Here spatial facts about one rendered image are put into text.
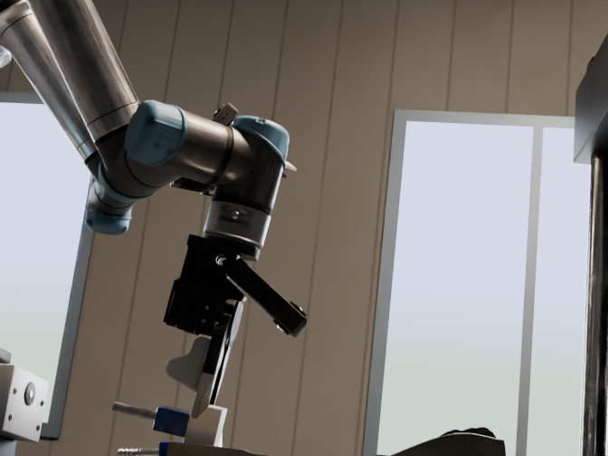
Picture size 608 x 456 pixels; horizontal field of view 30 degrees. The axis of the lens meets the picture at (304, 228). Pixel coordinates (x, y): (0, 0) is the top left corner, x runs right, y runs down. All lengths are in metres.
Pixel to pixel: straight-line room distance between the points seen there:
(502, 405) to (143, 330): 1.32
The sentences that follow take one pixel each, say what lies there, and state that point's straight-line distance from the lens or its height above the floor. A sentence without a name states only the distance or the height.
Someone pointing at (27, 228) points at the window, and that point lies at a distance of 4.47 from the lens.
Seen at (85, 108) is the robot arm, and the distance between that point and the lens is 1.46.
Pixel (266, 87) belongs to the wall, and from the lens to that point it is 4.43.
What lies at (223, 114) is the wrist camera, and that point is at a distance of 2.01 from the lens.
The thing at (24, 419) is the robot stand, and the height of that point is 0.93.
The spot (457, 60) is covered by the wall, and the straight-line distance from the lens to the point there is 4.40.
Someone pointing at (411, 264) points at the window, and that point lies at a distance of 4.10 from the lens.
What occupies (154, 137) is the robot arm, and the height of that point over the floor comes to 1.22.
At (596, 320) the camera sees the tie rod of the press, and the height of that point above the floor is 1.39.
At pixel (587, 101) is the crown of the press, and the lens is 2.80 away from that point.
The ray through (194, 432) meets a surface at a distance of 1.35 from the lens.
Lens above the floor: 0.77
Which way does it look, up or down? 17 degrees up
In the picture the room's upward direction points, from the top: 7 degrees clockwise
